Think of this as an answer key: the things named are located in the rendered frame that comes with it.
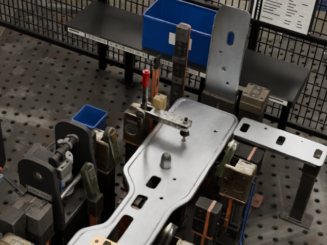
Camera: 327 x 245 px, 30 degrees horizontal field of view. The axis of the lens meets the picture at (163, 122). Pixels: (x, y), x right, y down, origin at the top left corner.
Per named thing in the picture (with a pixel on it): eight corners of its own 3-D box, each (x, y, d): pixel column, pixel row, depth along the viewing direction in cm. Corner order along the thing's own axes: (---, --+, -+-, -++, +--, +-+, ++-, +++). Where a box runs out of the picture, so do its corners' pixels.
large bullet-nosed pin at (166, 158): (167, 174, 179) (169, 158, 174) (157, 170, 180) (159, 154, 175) (172, 167, 181) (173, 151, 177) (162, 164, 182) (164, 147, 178)
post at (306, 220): (309, 230, 203) (330, 168, 184) (277, 217, 206) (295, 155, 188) (314, 217, 208) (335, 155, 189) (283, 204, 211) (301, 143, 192)
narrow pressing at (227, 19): (234, 101, 204) (251, 13, 182) (203, 91, 208) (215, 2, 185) (235, 100, 205) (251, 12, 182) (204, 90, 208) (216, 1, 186)
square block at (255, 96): (246, 180, 219) (263, 101, 195) (225, 172, 221) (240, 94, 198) (253, 166, 224) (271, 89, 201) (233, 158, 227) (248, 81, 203)
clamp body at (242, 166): (237, 258, 193) (255, 182, 170) (203, 243, 196) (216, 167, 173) (247, 238, 199) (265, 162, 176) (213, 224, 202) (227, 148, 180)
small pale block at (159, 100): (155, 182, 215) (162, 101, 191) (146, 178, 216) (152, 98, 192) (160, 176, 217) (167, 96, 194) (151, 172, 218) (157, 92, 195)
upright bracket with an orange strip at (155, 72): (148, 173, 218) (156, 59, 186) (145, 172, 218) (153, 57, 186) (152, 168, 220) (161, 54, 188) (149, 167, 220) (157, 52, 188)
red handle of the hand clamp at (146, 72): (144, 116, 187) (146, 75, 177) (137, 114, 188) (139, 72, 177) (150, 109, 190) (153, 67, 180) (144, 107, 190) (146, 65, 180)
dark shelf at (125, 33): (292, 109, 203) (294, 102, 201) (63, 31, 230) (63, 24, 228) (310, 75, 219) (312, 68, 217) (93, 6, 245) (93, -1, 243)
